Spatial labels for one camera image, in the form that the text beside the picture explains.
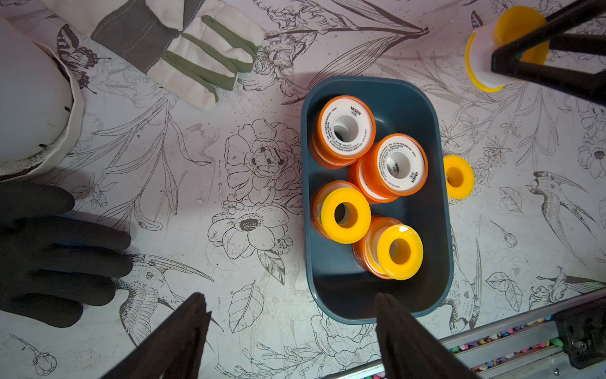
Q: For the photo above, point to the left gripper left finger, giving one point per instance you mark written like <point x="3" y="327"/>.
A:
<point x="174" y="349"/>

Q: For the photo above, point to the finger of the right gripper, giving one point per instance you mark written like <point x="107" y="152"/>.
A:
<point x="507" y="59"/>

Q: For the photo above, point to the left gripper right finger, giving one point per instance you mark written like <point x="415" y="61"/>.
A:
<point x="409" y="350"/>

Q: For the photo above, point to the orange sealing tape roll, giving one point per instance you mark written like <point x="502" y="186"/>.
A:
<point x="344" y="131"/>
<point x="459" y="177"/>
<point x="394" y="167"/>

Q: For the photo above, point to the black rubber glove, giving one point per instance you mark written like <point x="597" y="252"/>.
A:
<point x="52" y="266"/>

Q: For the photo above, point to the green potted plant white pot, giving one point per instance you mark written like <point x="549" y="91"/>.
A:
<point x="42" y="107"/>

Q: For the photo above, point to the beige grey work glove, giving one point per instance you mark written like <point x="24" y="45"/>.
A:
<point x="190" y="48"/>

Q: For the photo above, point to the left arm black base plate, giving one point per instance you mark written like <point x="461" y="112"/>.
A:
<point x="582" y="331"/>

